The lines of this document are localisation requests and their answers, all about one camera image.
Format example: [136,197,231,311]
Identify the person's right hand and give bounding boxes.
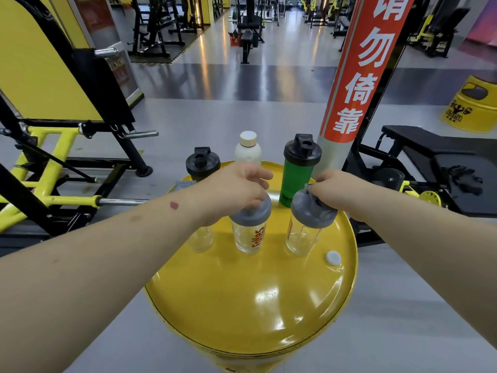
[309,170,374,223]

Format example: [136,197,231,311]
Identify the person's left hand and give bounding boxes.
[198,163,274,226]

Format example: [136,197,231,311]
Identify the clear shaker bottle orange print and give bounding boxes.
[229,192,272,254]

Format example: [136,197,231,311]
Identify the clear shaker bottle grey lid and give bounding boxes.
[286,184,339,257]
[167,180,215,253]

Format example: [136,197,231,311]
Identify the person's left forearm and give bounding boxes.
[0,182,213,373]

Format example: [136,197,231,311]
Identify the person's right forearm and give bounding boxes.
[351,185,497,348]

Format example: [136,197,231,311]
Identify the green shaker bottle black lid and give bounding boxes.
[278,133,322,209]

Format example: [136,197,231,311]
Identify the white bottle cream cap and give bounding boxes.
[234,130,262,168]

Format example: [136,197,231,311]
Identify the yellow metal drum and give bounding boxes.
[143,161,359,373]

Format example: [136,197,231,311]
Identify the black weight bench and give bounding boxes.
[343,125,497,247]

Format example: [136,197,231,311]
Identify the black gloves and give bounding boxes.
[446,165,484,197]

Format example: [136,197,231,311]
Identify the black adjustable bench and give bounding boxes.
[228,0,265,65]

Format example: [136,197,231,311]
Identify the yellow drum with black print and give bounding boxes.
[440,75,497,133]

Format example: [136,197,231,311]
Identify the yellow black seated machine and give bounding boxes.
[408,0,471,59]

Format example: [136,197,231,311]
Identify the black weight rack machine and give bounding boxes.
[127,0,206,59]

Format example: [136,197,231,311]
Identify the yellow and black gym machine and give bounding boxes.
[0,0,160,239]

